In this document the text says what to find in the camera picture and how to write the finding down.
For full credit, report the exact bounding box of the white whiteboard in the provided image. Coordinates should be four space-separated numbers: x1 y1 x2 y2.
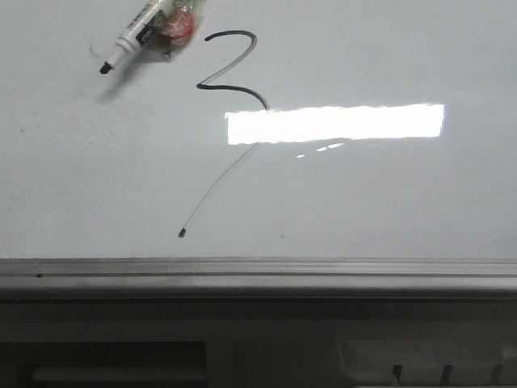
1 1 516 259

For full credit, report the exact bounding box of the aluminium whiteboard frame rail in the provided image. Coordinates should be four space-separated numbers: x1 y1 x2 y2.
1 257 516 300

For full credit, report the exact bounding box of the white whiteboard marker pen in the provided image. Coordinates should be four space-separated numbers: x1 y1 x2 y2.
99 0 174 75

